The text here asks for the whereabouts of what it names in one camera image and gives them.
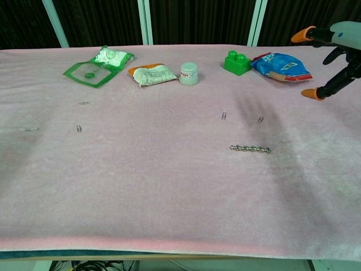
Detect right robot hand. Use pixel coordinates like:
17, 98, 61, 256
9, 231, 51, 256
290, 20, 361, 102

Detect silver magnetic ball chain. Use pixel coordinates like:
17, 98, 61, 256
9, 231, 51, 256
230, 145, 272, 154

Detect blue snack bag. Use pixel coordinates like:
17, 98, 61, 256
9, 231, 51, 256
250, 51, 314, 83

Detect green toy brick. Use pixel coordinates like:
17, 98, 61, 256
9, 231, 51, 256
223, 50, 252, 76

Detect black pleated curtain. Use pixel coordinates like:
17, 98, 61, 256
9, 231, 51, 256
0, 0, 361, 51

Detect small white jar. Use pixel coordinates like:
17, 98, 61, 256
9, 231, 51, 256
179, 62, 199, 86

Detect orange white powder packet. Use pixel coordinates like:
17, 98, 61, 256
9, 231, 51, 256
128, 63, 178, 88

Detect pink table cloth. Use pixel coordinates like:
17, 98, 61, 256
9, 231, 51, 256
0, 44, 361, 260

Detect green plastic packet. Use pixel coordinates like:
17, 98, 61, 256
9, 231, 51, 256
62, 45, 135, 89

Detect white frame post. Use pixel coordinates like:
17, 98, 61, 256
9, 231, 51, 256
41, 0, 70, 48
137, 0, 154, 46
246, 0, 268, 47

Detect black floor cables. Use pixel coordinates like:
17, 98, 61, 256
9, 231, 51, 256
50, 259, 136, 271

